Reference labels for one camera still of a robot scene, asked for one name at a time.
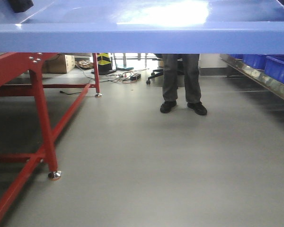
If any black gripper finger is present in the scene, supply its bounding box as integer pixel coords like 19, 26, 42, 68
8, 0, 34, 13

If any blue plastic tray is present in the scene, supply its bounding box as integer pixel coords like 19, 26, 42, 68
0, 0, 284, 54

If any blue bin on shelf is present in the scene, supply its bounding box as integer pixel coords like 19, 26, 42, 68
264, 55, 284, 84

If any stainless steel shelf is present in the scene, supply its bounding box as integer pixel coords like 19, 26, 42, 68
220, 54, 284, 100

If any cardboard box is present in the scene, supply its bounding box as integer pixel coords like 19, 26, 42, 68
42, 54, 75, 74

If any yellow black bag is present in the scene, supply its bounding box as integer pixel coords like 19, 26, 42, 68
91, 53, 113, 75

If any black power strip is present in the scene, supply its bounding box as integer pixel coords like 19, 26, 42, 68
130, 73, 141, 81

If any black office chair base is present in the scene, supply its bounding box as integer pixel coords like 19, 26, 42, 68
146, 53, 185, 85

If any person in grey trousers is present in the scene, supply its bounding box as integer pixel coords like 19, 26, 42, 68
160, 53, 208, 116

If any red metal table frame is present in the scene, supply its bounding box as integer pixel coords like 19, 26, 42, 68
0, 52, 100, 221

